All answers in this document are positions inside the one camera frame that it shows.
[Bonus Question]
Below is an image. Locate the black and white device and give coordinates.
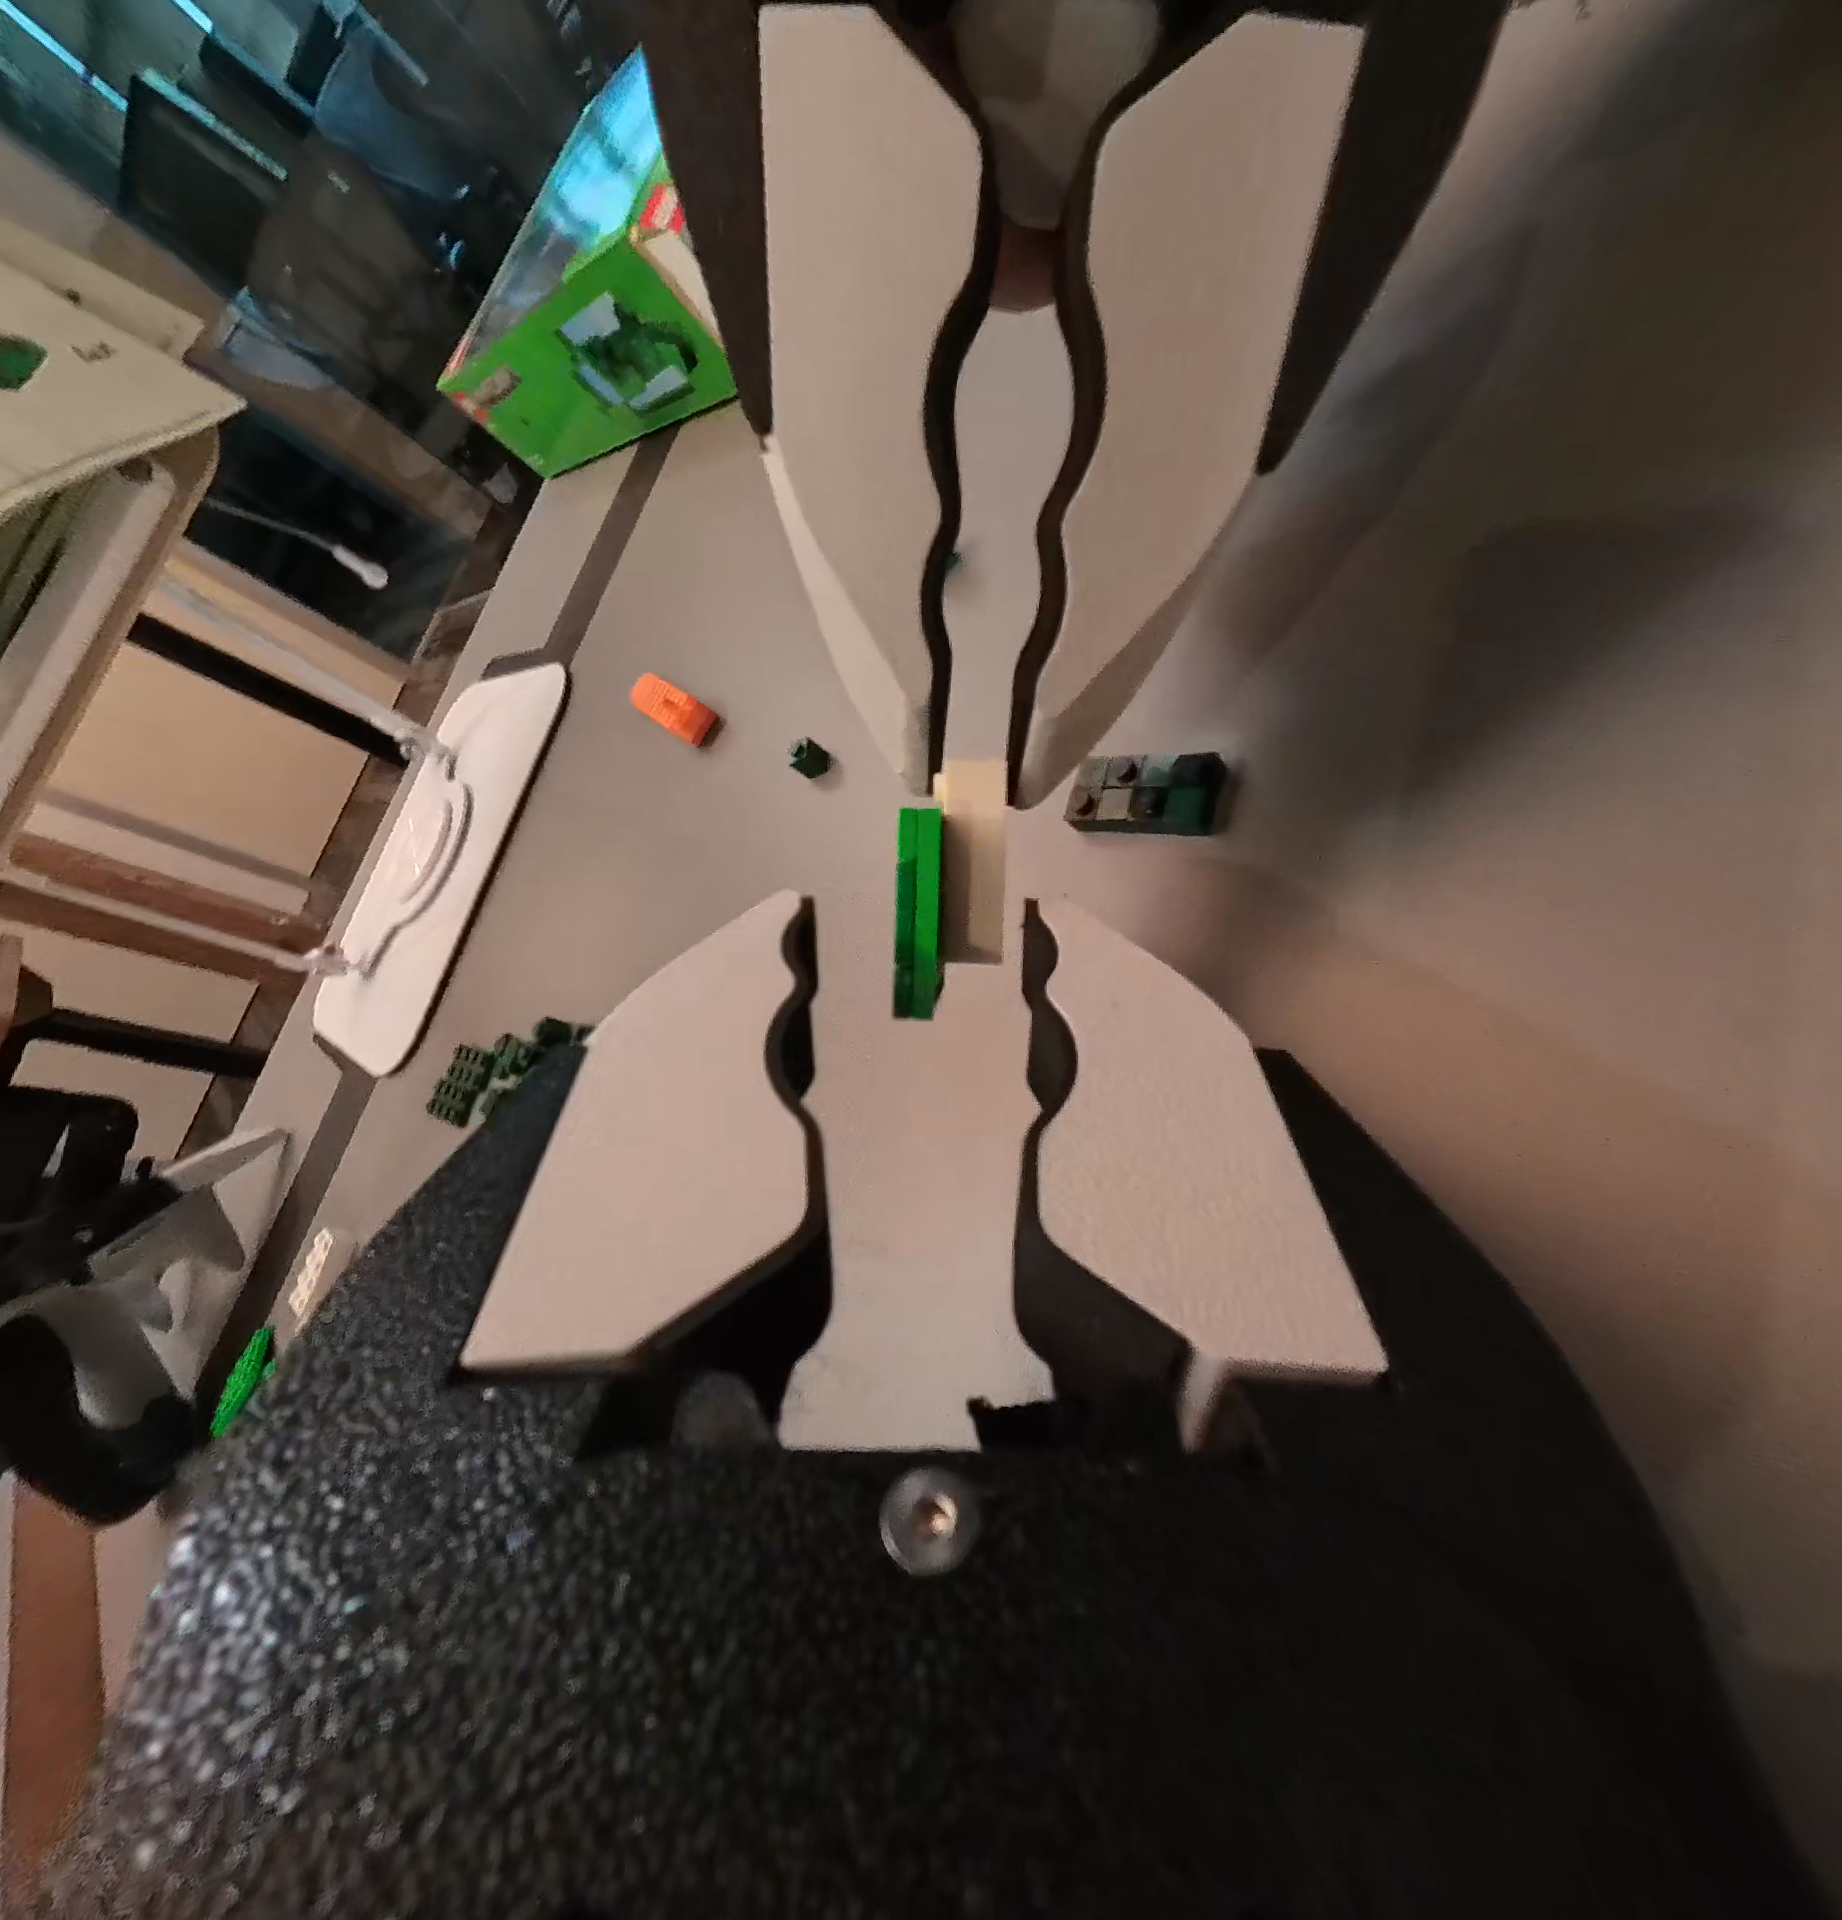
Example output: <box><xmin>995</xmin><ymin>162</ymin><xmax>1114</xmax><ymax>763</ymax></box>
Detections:
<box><xmin>0</xmin><ymin>1088</ymin><xmax>287</xmax><ymax>1527</ymax></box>

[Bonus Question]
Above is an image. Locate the dark green grey lego piece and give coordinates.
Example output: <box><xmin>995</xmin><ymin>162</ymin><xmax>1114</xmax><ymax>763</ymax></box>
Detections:
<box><xmin>1063</xmin><ymin>750</ymin><xmax>1228</xmax><ymax>837</ymax></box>

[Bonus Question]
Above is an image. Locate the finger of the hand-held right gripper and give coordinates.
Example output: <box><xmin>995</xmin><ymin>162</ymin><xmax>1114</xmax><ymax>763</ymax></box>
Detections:
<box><xmin>1006</xmin><ymin>11</ymin><xmax>1365</xmax><ymax>806</ymax></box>
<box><xmin>755</xmin><ymin>0</ymin><xmax>1004</xmax><ymax>794</ymax></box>

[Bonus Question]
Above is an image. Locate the white book stand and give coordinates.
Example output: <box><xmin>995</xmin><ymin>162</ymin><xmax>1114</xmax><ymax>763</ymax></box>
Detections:
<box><xmin>0</xmin><ymin>432</ymin><xmax>570</xmax><ymax>1078</ymax></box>

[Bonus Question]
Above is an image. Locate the lego instruction booklet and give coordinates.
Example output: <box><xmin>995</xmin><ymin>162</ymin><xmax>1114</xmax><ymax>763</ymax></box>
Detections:
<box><xmin>0</xmin><ymin>222</ymin><xmax>250</xmax><ymax>718</ymax></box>

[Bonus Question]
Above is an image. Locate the green lego box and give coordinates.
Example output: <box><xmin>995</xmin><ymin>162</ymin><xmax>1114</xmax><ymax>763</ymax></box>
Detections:
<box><xmin>435</xmin><ymin>43</ymin><xmax>739</xmax><ymax>479</ymax></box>

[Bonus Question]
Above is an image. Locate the white lego brick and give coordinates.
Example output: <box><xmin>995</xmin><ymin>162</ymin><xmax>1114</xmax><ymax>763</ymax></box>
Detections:
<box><xmin>933</xmin><ymin>757</ymin><xmax>1012</xmax><ymax>961</ymax></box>

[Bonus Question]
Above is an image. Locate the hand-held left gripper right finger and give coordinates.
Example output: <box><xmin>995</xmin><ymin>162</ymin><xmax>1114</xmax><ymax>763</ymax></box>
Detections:
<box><xmin>1014</xmin><ymin>900</ymin><xmax>1390</xmax><ymax>1456</ymax></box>

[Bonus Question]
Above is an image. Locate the pile of dark green lego plates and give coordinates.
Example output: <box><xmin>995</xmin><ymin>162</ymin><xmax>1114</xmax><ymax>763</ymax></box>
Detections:
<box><xmin>425</xmin><ymin>1016</ymin><xmax>593</xmax><ymax>1125</ymax></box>

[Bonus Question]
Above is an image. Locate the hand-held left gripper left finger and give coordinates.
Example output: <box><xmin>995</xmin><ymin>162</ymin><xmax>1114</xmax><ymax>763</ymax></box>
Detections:
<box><xmin>454</xmin><ymin>885</ymin><xmax>829</xmax><ymax>1379</ymax></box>

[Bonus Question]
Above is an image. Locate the large glass window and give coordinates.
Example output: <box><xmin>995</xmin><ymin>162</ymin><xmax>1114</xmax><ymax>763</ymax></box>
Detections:
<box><xmin>0</xmin><ymin>0</ymin><xmax>277</xmax><ymax>116</ymax></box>

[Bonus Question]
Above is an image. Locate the pile of bright green lego plates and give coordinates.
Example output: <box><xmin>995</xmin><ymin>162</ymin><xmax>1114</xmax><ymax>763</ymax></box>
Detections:
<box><xmin>211</xmin><ymin>1330</ymin><xmax>284</xmax><ymax>1441</ymax></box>

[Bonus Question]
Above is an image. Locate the black office chair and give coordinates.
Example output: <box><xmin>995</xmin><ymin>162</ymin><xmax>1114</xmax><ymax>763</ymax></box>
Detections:
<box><xmin>118</xmin><ymin>69</ymin><xmax>478</xmax><ymax>301</ymax></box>

